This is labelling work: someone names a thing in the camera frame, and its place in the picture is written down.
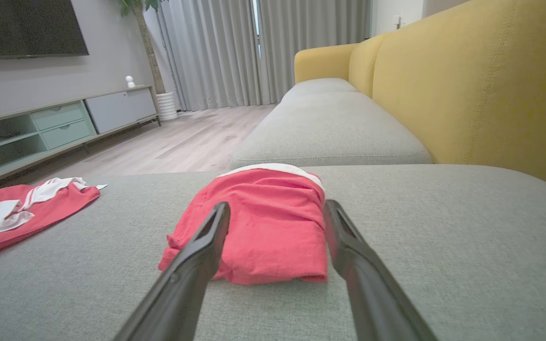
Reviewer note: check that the red mesh garment white band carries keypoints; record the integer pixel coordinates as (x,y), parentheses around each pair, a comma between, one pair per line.
(268,227)

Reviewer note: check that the small white figurine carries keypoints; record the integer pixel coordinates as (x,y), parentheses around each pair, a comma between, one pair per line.
(130,82)

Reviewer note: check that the yellow sofa back cushion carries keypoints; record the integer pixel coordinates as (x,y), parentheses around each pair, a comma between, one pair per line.
(481,85)
(365,61)

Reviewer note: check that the red jersey white striped trim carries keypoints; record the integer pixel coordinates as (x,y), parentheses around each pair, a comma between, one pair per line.
(40,213)

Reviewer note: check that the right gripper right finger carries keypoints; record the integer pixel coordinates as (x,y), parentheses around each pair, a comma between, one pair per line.
(372,284)

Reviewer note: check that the white ribbed plant pot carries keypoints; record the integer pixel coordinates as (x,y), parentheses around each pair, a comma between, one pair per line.
(167,106)

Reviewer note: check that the indoor plant with trunk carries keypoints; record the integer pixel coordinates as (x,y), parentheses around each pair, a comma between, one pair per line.
(147,47)

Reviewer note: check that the grey green TV cabinet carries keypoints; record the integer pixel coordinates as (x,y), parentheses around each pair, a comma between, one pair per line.
(64,123)

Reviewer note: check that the grey curtain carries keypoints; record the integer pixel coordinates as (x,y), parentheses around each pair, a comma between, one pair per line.
(206,52)
(311,42)

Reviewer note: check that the black flat television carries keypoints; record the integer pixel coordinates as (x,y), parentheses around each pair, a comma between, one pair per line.
(22,26)

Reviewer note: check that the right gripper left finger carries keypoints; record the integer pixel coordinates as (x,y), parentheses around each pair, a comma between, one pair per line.
(178,289)

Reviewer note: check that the yellow sofa armrest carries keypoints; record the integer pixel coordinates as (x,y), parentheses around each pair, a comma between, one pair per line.
(323,61)

